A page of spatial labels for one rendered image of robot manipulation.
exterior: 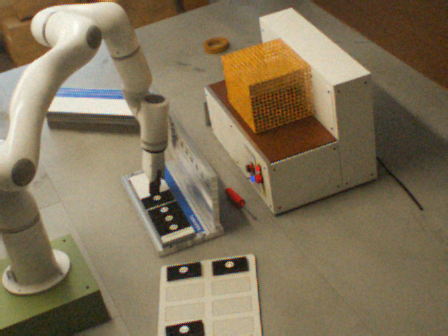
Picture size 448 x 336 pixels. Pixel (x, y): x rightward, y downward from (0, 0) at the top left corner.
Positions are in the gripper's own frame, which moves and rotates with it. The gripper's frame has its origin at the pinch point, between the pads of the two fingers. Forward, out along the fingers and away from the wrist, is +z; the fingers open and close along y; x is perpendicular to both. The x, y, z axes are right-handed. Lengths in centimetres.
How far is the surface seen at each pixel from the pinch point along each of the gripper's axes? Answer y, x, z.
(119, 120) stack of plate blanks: -47.2, 0.8, -0.6
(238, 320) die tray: 64, 4, 3
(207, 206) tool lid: 22.4, 9.8, -5.4
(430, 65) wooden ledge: -25, 114, -19
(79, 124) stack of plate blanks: -58, -12, 5
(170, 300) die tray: 47.7, -9.4, 5.8
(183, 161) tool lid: -2.6, 10.4, -6.8
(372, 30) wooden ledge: -63, 111, -19
